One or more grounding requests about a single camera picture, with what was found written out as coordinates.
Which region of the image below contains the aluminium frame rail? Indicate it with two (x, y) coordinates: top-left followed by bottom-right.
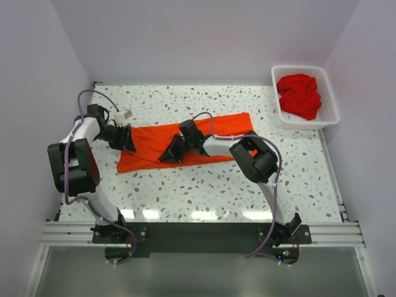
(40, 132), (364, 248)

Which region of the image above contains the white plastic basket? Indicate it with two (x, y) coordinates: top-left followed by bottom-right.
(271, 65), (340, 130)

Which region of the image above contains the orange t shirt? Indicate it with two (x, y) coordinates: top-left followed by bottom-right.
(116, 112), (258, 174)

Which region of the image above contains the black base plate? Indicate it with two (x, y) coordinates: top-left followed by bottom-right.
(91, 222), (312, 264)

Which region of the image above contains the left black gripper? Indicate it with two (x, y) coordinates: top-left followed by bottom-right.
(95, 124), (137, 153)

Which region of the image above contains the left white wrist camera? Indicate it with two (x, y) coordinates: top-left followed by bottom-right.
(113, 110), (132, 126)

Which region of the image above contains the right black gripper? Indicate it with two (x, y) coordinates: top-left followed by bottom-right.
(158, 134), (193, 163)

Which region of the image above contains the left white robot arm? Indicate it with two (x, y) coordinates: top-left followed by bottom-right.
(47, 104), (136, 245)

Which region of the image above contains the red t shirt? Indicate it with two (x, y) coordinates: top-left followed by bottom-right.
(276, 74), (322, 121)

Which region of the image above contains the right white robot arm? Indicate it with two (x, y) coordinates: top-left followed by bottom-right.
(158, 119), (301, 244)

